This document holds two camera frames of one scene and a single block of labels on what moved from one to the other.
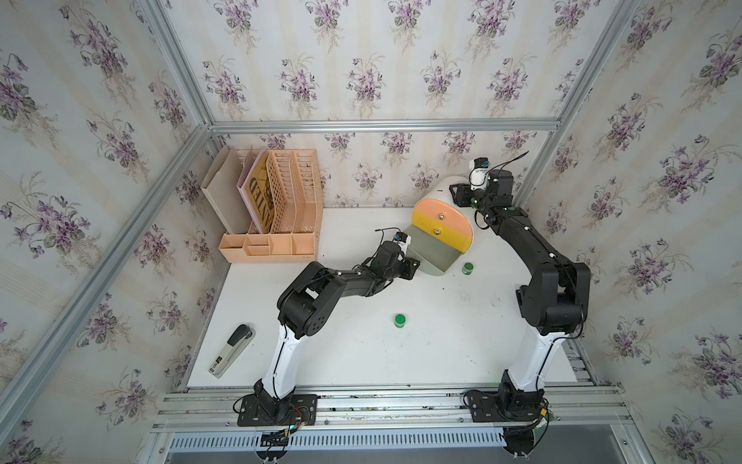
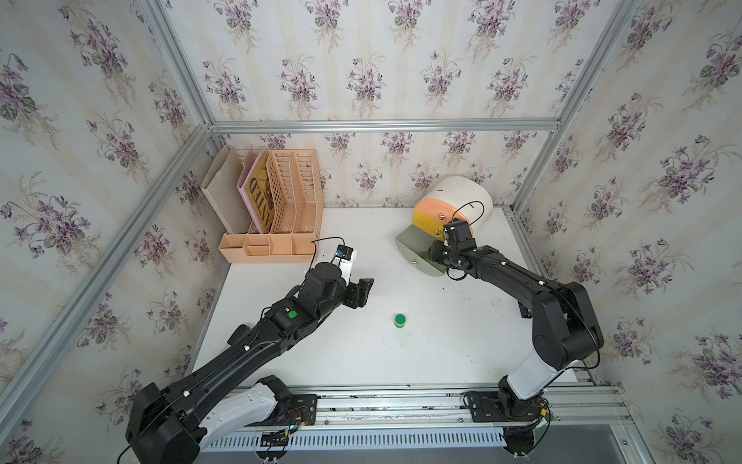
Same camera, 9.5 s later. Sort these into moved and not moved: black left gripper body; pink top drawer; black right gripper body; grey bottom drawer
Moved: black left gripper body; black right gripper body
Not moved: pink top drawer; grey bottom drawer
